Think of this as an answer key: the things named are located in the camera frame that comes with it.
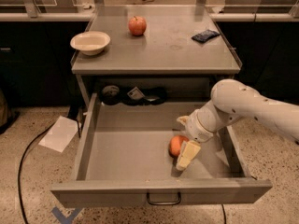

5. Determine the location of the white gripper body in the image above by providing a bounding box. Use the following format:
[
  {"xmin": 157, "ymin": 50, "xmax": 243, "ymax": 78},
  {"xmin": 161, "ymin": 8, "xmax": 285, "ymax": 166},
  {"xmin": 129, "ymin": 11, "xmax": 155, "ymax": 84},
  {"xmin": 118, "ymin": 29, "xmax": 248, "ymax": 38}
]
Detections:
[{"xmin": 185, "ymin": 109, "xmax": 213, "ymax": 143}]

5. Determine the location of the orange fruit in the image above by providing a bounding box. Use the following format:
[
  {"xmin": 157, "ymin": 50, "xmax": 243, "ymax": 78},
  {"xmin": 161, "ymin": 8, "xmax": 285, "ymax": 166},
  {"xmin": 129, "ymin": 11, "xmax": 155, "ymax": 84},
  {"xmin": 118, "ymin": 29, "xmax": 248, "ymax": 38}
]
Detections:
[{"xmin": 169, "ymin": 135, "xmax": 188, "ymax": 157}]

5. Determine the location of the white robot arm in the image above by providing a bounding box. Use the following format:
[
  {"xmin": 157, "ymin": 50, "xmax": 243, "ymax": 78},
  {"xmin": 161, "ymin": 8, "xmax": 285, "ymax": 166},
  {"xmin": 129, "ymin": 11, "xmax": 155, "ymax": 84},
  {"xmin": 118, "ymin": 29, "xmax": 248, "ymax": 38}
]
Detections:
[{"xmin": 176, "ymin": 79, "xmax": 299, "ymax": 171}]

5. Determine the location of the grey open drawer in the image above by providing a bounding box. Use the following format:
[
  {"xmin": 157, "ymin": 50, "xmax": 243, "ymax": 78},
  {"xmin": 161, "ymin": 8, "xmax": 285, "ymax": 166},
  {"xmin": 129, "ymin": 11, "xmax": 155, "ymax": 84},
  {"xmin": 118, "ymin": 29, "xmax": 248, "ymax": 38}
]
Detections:
[{"xmin": 51, "ymin": 95, "xmax": 272, "ymax": 207}]

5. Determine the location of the grey cabinet counter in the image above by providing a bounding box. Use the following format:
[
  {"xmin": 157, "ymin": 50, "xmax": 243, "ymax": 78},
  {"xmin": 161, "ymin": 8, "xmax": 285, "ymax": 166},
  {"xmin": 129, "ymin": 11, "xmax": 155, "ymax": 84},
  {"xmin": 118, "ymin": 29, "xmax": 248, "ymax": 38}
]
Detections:
[{"xmin": 72, "ymin": 5, "xmax": 241, "ymax": 103}]

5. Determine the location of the dark blue snack packet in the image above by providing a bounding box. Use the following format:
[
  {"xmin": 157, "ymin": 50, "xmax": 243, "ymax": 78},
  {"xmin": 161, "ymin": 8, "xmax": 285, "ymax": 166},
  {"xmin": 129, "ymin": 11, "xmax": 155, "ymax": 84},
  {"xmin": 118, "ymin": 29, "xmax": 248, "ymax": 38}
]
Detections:
[{"xmin": 192, "ymin": 29, "xmax": 220, "ymax": 43}]

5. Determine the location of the red apple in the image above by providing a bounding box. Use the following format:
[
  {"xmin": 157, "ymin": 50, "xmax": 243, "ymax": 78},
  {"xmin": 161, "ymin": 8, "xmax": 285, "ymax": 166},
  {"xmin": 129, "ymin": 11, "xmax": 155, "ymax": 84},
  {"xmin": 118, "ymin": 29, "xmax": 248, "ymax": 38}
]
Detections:
[{"xmin": 128, "ymin": 16, "xmax": 147, "ymax": 36}]

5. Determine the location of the white bowl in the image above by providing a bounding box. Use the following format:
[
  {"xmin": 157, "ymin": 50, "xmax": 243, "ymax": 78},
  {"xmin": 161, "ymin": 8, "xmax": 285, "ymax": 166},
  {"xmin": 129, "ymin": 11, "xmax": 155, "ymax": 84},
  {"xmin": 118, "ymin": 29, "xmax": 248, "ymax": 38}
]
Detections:
[{"xmin": 70, "ymin": 31, "xmax": 110, "ymax": 56}]

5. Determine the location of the white paper sheet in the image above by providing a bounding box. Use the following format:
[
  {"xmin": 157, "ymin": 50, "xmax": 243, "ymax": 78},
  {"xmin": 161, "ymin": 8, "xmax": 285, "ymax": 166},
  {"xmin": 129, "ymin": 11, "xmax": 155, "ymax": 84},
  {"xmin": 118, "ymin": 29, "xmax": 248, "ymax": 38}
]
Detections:
[{"xmin": 38, "ymin": 116, "xmax": 81, "ymax": 152}]

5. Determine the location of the black drawer handle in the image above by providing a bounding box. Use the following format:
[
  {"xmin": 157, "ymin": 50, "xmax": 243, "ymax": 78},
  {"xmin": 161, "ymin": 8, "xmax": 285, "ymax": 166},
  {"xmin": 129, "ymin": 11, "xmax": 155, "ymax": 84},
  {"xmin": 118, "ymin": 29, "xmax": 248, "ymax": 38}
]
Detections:
[{"xmin": 146, "ymin": 192, "xmax": 181, "ymax": 206}]

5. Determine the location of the black floor cable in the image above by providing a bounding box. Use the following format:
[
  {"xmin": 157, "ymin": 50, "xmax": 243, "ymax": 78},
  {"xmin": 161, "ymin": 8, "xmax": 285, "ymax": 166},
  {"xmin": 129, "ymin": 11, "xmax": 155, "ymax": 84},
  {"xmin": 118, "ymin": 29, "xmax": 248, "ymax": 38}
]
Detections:
[{"xmin": 17, "ymin": 121, "xmax": 57, "ymax": 224}]

